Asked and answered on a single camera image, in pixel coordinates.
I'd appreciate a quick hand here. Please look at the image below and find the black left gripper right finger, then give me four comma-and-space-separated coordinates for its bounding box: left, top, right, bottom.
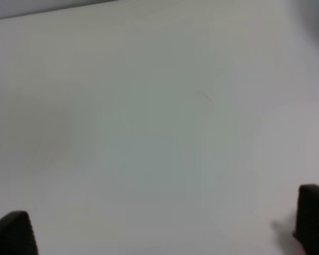
294, 184, 319, 254

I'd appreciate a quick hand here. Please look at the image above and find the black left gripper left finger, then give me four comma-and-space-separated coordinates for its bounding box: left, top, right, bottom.
0, 211, 39, 255

